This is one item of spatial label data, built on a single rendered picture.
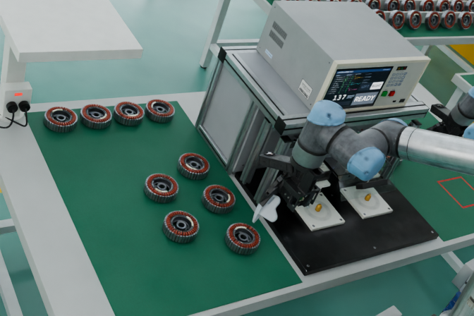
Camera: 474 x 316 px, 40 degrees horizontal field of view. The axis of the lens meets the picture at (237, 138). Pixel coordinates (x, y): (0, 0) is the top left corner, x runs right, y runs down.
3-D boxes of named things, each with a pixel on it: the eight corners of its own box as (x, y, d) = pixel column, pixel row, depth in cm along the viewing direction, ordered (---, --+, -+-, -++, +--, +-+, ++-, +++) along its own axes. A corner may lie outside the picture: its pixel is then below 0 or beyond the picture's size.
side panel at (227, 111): (235, 173, 236) (262, 104, 217) (228, 175, 234) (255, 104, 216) (200, 125, 253) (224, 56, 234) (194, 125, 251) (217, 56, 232)
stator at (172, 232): (171, 247, 199) (174, 239, 197) (156, 221, 206) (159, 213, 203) (202, 240, 205) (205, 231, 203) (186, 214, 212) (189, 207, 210)
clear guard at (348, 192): (395, 190, 213) (403, 177, 209) (341, 202, 199) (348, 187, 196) (338, 128, 232) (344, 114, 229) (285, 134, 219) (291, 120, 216)
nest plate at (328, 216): (343, 223, 229) (345, 221, 228) (311, 231, 221) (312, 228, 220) (320, 194, 238) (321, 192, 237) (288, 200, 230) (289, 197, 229)
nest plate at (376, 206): (391, 212, 242) (393, 210, 242) (362, 219, 234) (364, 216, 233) (367, 185, 251) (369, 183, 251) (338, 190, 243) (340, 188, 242)
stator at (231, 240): (262, 254, 208) (266, 246, 206) (231, 257, 203) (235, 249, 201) (250, 228, 216) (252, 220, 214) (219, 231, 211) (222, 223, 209)
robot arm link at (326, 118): (336, 124, 137) (307, 101, 141) (317, 162, 144) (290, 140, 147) (357, 115, 143) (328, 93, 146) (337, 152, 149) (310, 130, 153)
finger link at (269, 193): (259, 205, 154) (285, 178, 153) (255, 201, 155) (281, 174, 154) (267, 209, 158) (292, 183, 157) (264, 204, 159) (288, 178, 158)
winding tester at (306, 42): (405, 106, 236) (431, 59, 225) (313, 116, 212) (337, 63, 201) (343, 46, 260) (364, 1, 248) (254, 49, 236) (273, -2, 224)
